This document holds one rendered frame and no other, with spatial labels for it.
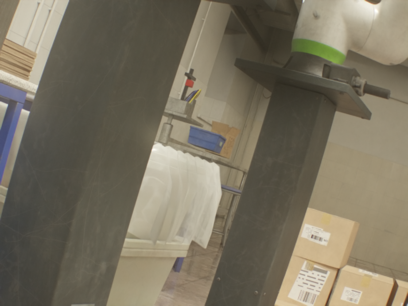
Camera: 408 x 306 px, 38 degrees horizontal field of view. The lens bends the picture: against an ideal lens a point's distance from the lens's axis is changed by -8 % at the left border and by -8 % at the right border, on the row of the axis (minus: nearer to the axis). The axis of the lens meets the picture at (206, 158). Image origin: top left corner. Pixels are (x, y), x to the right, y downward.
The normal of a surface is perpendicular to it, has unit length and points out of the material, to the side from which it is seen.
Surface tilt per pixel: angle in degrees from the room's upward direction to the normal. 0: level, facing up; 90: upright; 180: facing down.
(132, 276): 96
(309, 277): 90
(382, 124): 90
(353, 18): 99
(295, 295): 90
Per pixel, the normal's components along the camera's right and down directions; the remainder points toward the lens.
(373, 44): -0.11, 0.70
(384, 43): -0.04, 0.54
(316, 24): -0.44, -0.15
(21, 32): 0.92, 0.28
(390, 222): -0.25, -0.10
